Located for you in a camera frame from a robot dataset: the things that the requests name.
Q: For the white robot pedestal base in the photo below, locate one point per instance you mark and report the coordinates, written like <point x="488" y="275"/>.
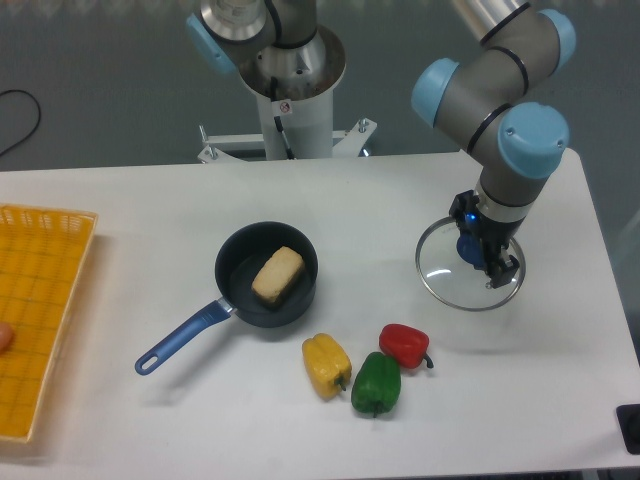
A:
<point x="294" y="93"/>

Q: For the red bell pepper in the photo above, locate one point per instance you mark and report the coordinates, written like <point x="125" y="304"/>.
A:
<point x="407" y="345"/>

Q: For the black device at table edge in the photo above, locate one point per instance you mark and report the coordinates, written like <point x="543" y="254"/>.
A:
<point x="629" y="422"/>

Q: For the yellow plastic basket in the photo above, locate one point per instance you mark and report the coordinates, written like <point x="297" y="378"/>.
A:
<point x="43" y="251"/>

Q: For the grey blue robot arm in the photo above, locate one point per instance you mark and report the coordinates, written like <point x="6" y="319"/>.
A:
<point x="481" y="106"/>

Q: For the green bell pepper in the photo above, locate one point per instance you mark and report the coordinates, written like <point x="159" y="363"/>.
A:
<point x="377" y="386"/>

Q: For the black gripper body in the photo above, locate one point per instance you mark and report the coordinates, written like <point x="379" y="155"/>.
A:
<point x="478" y="215"/>

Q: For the dark saucepan blue handle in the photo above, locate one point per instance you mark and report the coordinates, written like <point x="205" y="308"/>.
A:
<point x="238" y="263"/>

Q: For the yellow bell pepper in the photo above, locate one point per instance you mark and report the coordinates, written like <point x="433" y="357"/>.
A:
<point x="327" y="364"/>

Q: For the beige bread loaf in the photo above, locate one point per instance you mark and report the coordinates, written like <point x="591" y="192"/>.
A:
<point x="277" y="276"/>

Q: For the glass pot lid blue knob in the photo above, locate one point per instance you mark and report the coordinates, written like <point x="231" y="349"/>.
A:
<point x="453" y="280"/>

